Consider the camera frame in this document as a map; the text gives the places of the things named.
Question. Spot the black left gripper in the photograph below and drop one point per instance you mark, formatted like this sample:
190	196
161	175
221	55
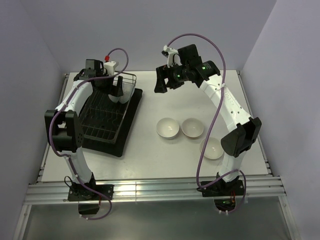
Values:
114	90

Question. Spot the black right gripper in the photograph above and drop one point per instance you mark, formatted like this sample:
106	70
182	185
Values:
163	72

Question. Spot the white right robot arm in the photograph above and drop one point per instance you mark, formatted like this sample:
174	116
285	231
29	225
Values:
243	129

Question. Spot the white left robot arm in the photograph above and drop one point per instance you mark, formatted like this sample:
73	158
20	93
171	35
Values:
63	126

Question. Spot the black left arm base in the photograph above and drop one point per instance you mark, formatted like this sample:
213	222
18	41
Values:
78	193

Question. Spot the white bowl near right arm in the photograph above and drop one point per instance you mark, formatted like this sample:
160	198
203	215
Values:
213	149

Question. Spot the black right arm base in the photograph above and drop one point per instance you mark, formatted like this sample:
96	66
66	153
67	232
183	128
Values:
224	193

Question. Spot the black drip tray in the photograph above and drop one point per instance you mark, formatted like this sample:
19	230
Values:
116	149

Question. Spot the bottom stacked white bowl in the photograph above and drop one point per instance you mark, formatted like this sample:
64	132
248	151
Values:
167	128

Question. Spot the cream bowl middle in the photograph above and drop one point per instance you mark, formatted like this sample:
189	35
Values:
192	128

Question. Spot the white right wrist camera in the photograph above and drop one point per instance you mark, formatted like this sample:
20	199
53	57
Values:
170	54

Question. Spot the black wire dish rack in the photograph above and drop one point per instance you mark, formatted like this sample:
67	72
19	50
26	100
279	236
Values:
100	118

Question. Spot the aluminium front rail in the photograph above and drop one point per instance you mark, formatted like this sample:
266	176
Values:
170	189

